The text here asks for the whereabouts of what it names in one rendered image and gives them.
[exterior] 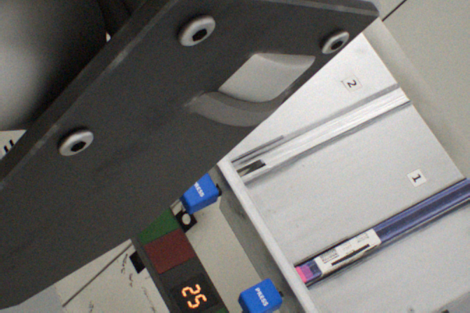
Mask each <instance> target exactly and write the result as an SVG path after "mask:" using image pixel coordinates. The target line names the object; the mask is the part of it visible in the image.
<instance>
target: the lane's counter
mask: <svg viewBox="0 0 470 313"><path fill-rule="evenodd" d="M170 292H171V294H172V296H174V298H175V300H176V302H177V304H178V306H179V308H180V311H181V312H182V313H200V312H202V311H204V310H207V309H208V308H209V307H212V306H214V305H215V304H217V303H219V302H218V300H217V298H216V296H215V294H214V293H213V290H212V288H211V286H209V284H208V281H207V280H206V278H205V276H204V274H203V273H201V274H199V275H197V276H195V277H193V278H190V279H188V280H186V281H185V282H183V283H181V284H179V285H177V286H175V287H172V288H170Z"/></svg>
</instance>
